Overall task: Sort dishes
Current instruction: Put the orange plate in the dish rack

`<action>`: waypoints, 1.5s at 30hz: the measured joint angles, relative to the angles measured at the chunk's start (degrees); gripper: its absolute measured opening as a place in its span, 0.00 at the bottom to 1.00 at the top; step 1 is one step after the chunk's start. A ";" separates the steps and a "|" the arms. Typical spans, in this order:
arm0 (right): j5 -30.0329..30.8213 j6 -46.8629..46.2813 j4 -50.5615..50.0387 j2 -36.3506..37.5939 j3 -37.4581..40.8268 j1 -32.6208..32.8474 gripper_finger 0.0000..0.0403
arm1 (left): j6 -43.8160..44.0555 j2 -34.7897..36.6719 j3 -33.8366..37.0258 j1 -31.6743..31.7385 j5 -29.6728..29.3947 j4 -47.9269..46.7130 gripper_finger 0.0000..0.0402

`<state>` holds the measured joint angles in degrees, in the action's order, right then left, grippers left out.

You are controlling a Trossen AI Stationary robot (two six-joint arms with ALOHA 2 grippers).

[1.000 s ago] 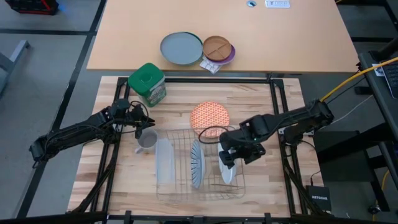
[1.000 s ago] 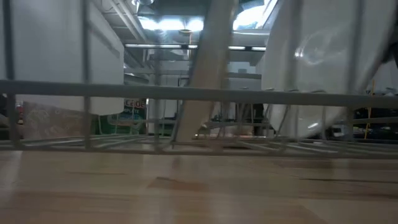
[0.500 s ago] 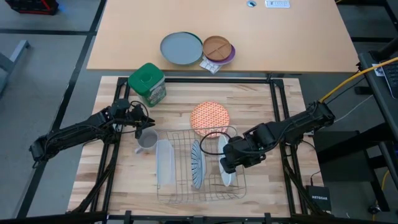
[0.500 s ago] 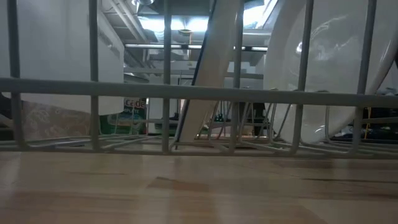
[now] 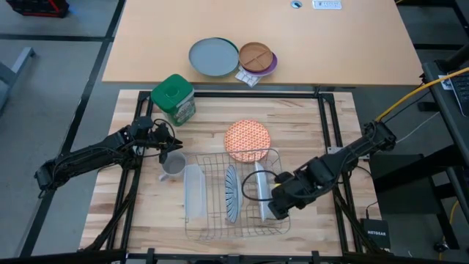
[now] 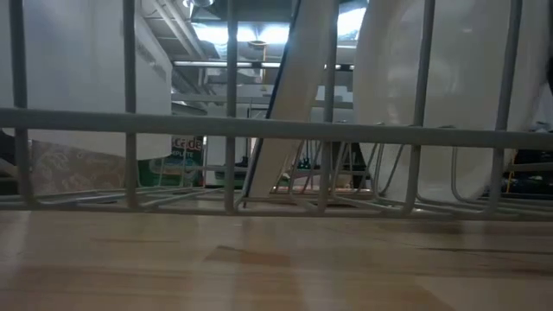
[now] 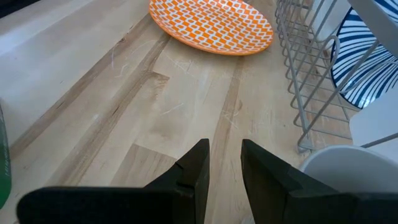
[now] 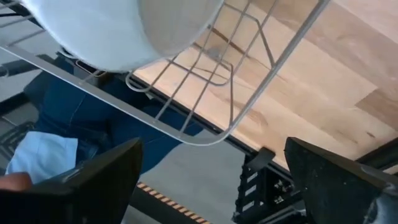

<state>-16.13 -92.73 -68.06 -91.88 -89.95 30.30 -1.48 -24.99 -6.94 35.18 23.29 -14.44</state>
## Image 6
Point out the crumpled white cloth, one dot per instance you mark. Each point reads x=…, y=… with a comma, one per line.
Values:
x=544, y=127

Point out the white box with red logo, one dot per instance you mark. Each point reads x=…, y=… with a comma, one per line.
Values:
x=73, y=65

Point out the white cabinet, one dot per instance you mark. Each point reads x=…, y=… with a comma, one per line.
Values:
x=215, y=160

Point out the plain white plate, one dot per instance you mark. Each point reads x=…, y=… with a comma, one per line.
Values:
x=466, y=78

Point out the long fluorescent ceiling light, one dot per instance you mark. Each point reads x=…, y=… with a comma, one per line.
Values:
x=216, y=64

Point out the blue rimmed patterned plate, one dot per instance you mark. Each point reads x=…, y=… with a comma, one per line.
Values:
x=302, y=78

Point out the beige patterned cloth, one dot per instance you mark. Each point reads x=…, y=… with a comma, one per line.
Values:
x=86, y=168

